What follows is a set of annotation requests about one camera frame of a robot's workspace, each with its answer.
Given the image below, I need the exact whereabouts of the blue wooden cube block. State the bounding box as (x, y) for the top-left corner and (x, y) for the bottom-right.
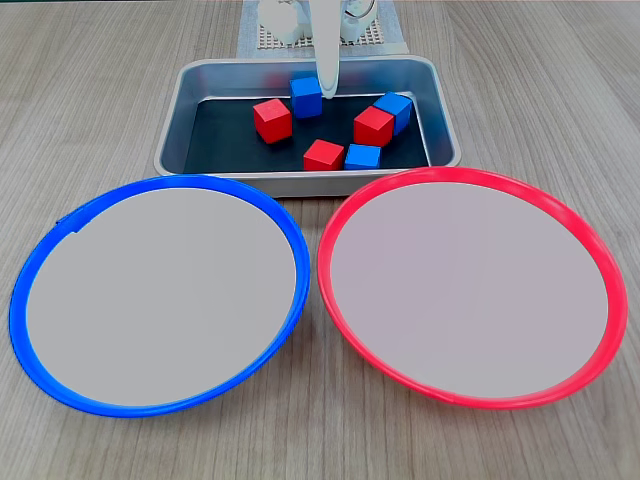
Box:
(343, 143), (383, 171)
(289, 76), (323, 120)
(372, 91), (414, 137)

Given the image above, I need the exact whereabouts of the red wooden cube block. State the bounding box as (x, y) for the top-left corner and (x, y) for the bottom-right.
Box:
(353, 105), (396, 148)
(252, 98), (293, 145)
(302, 138), (346, 172)

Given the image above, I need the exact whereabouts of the silver metal tray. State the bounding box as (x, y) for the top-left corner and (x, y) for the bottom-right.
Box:
(153, 56), (462, 199)

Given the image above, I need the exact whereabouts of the black tray liner mat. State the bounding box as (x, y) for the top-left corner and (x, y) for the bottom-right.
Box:
(182, 91), (432, 175)

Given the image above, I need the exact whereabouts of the white mesh grid mat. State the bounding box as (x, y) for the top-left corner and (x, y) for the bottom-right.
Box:
(256, 14), (390, 51)

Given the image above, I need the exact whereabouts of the translucent white sheet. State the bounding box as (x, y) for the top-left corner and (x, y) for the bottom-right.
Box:
(235, 0), (409, 60)

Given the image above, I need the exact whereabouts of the red rimmed white dish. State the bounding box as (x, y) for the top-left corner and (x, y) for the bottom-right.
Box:
(316, 166), (629, 411)

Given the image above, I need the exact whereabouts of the blue rimmed white dish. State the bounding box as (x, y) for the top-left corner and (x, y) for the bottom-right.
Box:
(8, 173), (311, 419)

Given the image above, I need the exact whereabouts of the thin servo cable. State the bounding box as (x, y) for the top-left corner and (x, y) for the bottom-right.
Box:
(342, 0), (377, 24)

